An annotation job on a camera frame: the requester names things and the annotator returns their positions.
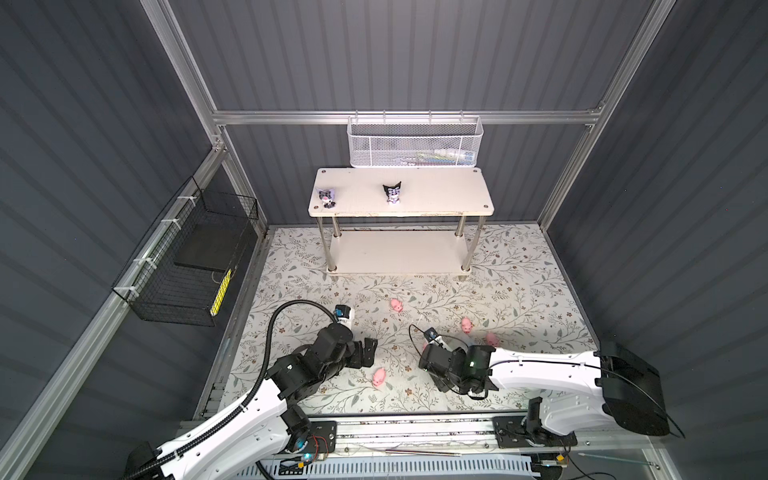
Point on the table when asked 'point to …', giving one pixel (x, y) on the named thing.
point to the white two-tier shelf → (426, 192)
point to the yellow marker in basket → (220, 293)
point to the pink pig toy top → (396, 304)
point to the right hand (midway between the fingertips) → (444, 370)
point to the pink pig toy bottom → (379, 377)
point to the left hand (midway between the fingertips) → (364, 341)
